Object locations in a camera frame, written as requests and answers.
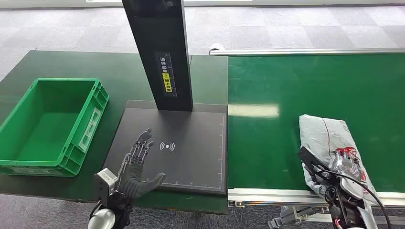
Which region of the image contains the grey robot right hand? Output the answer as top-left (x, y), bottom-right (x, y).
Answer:
top-left (329, 149), bottom-right (365, 182)

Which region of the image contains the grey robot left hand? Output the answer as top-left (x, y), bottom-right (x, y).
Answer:
top-left (117, 127), bottom-right (167, 200)

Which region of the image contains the grey red-print package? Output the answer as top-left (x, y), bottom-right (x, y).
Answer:
top-left (298, 114), bottom-right (379, 206)

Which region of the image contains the green conveyor belt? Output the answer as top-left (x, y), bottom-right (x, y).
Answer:
top-left (227, 53), bottom-right (405, 193)

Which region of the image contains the white conveyor roller end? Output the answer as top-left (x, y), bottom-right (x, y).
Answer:
top-left (209, 43), bottom-right (226, 54)

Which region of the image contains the clear crate label holder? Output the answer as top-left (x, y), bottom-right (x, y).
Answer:
top-left (78, 107), bottom-right (102, 152)

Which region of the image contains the green plastic crate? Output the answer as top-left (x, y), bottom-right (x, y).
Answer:
top-left (0, 78), bottom-right (110, 177)

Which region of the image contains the yellow warning sticker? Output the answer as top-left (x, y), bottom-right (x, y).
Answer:
top-left (162, 73), bottom-right (172, 93)

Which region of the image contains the black ruler label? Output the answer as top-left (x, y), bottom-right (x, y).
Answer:
top-left (155, 52), bottom-right (178, 98)

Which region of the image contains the black scanner column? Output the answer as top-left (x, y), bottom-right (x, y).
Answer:
top-left (121, 0), bottom-right (193, 112)

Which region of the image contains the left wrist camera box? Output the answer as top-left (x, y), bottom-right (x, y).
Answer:
top-left (94, 168), bottom-right (119, 203)

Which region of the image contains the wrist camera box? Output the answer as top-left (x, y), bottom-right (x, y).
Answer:
top-left (94, 168), bottom-right (119, 203)
top-left (297, 146), bottom-right (327, 174)

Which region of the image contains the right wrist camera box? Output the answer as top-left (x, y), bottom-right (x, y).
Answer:
top-left (297, 146), bottom-right (327, 174)

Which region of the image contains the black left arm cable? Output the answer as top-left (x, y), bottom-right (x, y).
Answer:
top-left (89, 204), bottom-right (103, 221)

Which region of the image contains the black scanner base plate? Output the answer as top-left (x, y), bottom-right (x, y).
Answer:
top-left (103, 100), bottom-right (228, 196)

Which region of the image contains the grey conveyor support frame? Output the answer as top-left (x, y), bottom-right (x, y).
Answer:
top-left (267, 207), bottom-right (405, 229)

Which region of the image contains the thick aluminium conveyor rail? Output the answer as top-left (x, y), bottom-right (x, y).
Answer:
top-left (227, 188), bottom-right (405, 208)

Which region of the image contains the thin aluminium conveyor rail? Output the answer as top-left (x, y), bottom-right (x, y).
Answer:
top-left (209, 48), bottom-right (405, 57)

